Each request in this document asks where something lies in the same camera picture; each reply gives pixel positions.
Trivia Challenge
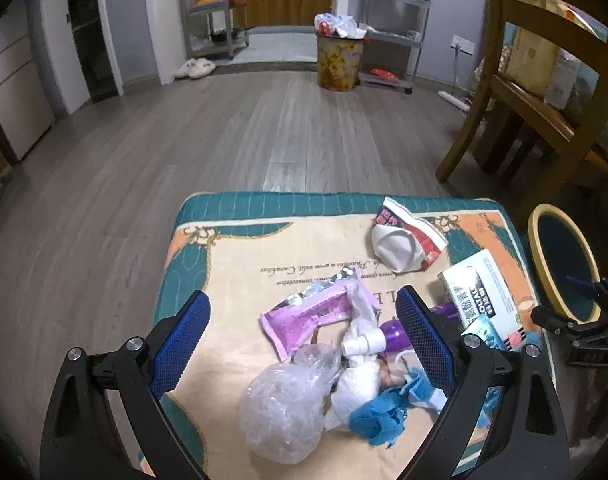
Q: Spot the red white paper bag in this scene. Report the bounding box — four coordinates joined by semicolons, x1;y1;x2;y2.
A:
369;197;449;275

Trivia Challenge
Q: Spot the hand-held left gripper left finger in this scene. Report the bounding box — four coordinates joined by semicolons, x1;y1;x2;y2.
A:
40;290;212;480

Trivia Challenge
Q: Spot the pink plastic wrapper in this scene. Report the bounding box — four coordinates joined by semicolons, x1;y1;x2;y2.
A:
260;280;379;361

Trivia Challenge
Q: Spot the floral patterned waste bin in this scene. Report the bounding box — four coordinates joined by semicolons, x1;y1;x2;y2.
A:
315;30;367;92

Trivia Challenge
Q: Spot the white power cable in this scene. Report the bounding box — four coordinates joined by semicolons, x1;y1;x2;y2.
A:
453;50;472;102

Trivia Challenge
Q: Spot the white tissue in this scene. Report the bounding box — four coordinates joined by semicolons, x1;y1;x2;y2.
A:
325;360;387;433

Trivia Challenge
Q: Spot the blue cloth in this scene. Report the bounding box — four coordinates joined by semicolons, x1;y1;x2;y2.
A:
349;372;500;448

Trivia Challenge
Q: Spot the grey metal trolley rack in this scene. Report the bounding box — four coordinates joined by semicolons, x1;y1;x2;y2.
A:
358;0;437;96

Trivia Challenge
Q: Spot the grey metal shelf rack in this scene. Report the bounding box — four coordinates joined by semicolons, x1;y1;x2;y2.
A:
180;0;251;58

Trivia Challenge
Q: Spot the wooden kitchen cabinet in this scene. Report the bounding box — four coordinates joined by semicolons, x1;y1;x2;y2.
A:
231;0;335;28

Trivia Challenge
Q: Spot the black frying pan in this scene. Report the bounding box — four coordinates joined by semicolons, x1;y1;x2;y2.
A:
210;27;249;43

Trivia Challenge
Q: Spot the tan paper bag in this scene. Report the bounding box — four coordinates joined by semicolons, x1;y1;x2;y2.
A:
506;0;565;98

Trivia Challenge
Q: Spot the white medicine box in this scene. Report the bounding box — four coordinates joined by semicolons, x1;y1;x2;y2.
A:
437;249;535;353

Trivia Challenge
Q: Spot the wooden chair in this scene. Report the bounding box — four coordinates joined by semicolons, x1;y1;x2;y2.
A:
436;0;608;216

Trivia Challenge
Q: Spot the blue yellow-rimmed trash bin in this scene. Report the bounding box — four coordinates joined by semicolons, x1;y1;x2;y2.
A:
527;203;602;323

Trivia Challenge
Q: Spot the purple bottle with white cap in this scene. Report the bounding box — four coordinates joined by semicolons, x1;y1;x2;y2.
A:
341;301;460;361

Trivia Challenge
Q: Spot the teal snack packet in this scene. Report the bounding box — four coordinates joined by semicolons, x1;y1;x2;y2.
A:
459;321;507;351

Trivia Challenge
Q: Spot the white plastic bag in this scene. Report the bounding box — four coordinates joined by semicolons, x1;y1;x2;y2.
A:
314;11;369;40

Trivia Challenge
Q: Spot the silver foil wrapper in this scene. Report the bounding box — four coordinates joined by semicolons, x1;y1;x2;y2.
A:
279;267;362;311

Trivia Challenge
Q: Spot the white drawer cabinet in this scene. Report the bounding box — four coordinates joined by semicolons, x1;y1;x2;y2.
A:
0;0;54;161

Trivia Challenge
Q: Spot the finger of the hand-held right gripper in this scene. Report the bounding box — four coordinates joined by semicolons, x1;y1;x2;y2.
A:
565;274;608;321
530;305;608;366

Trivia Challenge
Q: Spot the clear plastic bag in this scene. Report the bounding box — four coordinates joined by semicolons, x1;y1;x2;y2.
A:
239;344;343;465

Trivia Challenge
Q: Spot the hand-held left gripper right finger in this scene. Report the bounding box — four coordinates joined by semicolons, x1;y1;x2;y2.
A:
395;285;571;480

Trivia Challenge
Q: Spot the white power strip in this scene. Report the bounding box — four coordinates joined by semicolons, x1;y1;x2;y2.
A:
438;91;471;111

